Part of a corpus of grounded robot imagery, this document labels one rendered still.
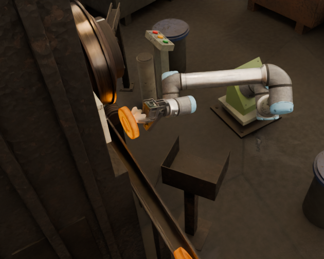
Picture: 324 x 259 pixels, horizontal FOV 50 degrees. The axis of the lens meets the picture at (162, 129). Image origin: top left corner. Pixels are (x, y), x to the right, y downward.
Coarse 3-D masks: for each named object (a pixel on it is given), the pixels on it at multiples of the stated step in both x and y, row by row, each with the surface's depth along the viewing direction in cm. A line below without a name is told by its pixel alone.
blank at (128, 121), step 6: (120, 108) 161; (126, 108) 159; (120, 114) 164; (126, 114) 157; (132, 114) 157; (120, 120) 169; (126, 120) 159; (132, 120) 157; (126, 126) 167; (132, 126) 157; (126, 132) 169; (132, 132) 158; (138, 132) 160; (132, 138) 163
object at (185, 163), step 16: (176, 144) 172; (176, 160) 174; (192, 160) 175; (176, 176) 159; (192, 176) 154; (208, 176) 168; (224, 176) 168; (192, 192) 163; (208, 192) 157; (192, 208) 188; (192, 224) 200; (208, 224) 215; (192, 240) 208
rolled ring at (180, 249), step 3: (177, 249) 129; (180, 249) 127; (183, 249) 132; (174, 252) 128; (177, 252) 126; (180, 252) 125; (183, 252) 127; (186, 252) 134; (174, 255) 126; (177, 255) 125; (180, 255) 124; (183, 255) 124; (186, 255) 132; (189, 255) 136; (177, 258) 124; (180, 258) 123; (183, 258) 122; (186, 258) 124; (189, 258) 134
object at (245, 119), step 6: (222, 102) 273; (228, 108) 268; (234, 108) 268; (234, 114) 264; (240, 114) 263; (246, 114) 263; (252, 114) 263; (240, 120) 260; (246, 120) 258; (252, 120) 262
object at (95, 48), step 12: (72, 0) 142; (84, 12) 133; (84, 24) 132; (84, 36) 131; (96, 36) 132; (96, 48) 132; (96, 60) 133; (108, 60) 134; (96, 72) 134; (108, 72) 136; (108, 84) 140; (108, 96) 145
